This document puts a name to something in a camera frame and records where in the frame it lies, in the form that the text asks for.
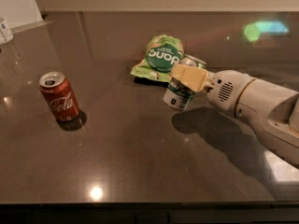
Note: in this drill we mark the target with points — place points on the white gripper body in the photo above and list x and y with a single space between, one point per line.
229 90

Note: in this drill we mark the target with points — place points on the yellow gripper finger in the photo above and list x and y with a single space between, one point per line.
193 78

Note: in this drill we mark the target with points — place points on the green white 7up can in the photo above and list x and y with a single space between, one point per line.
177 95

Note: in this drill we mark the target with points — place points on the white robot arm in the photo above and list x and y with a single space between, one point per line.
271 111

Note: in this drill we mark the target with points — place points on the red Coca-Cola can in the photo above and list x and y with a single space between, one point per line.
58 93

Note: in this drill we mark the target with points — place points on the green Dang snack bag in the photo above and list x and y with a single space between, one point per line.
162 52

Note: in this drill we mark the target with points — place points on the white container with label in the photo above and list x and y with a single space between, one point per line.
5 33

